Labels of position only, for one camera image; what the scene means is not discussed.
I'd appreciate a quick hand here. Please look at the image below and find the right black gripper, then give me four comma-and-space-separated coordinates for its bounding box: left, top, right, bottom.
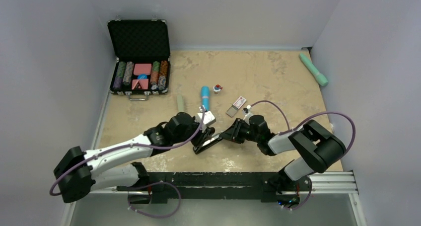
220, 118, 260, 144

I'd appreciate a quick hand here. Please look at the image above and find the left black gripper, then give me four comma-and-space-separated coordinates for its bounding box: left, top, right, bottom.
172, 115, 211, 147

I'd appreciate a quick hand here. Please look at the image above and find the grey-green stapler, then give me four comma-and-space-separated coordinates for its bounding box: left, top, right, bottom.
176, 94, 185, 112

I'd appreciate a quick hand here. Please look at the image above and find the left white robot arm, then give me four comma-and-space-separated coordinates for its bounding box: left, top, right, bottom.
50, 111, 216, 203

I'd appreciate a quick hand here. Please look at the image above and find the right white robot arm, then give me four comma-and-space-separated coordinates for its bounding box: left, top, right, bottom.
219, 115, 346, 190

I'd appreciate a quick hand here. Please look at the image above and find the staple box with red label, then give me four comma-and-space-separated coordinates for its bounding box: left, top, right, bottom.
226, 96, 247, 117

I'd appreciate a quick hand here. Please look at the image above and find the blue cylindrical tube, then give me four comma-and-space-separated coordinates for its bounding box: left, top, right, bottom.
201, 86, 210, 111

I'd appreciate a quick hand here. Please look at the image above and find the small colourful figurine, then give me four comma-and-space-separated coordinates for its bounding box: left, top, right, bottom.
213, 84, 223, 94

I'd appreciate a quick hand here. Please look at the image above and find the mint green tube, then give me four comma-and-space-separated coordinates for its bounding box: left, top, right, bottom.
299, 53, 328, 86

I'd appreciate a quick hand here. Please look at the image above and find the black poker chip case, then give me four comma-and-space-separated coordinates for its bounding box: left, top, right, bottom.
107, 19, 171, 101

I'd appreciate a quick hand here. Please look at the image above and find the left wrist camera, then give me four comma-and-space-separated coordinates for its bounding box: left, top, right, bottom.
195, 111, 216, 127

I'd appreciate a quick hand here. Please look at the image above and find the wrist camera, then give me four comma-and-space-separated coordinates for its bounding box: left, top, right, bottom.
195, 111, 216, 127
243, 105, 254, 123

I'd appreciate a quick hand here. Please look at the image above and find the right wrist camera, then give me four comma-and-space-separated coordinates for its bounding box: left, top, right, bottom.
243, 105, 254, 123

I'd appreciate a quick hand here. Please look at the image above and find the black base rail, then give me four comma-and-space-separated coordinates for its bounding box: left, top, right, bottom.
87, 170, 359, 206

